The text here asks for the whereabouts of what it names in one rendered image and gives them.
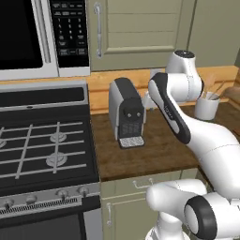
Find wooden utensils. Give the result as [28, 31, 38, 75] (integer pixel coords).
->
[202, 73, 227, 101]

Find black oven door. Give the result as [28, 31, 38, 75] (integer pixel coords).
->
[0, 211, 87, 240]

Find black gas stove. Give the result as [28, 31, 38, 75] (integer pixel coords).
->
[0, 79, 103, 240]

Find sage green drawer front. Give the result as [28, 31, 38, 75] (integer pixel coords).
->
[100, 168, 200, 200]

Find stainless steel microwave oven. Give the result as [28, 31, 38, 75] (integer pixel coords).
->
[0, 0, 92, 82]

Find grey and black coffee machine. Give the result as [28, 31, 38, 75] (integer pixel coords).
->
[108, 77, 147, 150]

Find silver drawer handle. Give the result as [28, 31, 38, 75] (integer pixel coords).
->
[132, 177, 156, 190]

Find plain sage green cupboard door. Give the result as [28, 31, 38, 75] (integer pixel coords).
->
[187, 0, 240, 68]

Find silver microwave door handle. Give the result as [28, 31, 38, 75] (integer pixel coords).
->
[31, 0, 52, 64]

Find sage green base cupboard door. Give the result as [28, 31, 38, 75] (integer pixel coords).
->
[101, 196, 161, 240]

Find silver stove knob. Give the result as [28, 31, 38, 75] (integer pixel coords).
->
[25, 194, 38, 205]
[56, 188, 69, 201]
[77, 185, 91, 198]
[2, 198, 15, 210]

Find white utensil pot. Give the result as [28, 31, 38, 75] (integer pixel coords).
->
[194, 91, 221, 122]

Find silver base cupboard handle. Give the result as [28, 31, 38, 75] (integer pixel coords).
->
[105, 202, 113, 228]

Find sage green wall cupboard door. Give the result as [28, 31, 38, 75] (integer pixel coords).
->
[86, 0, 197, 72]

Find silver wall cupboard handle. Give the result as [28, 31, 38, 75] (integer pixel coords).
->
[93, 2, 104, 59]

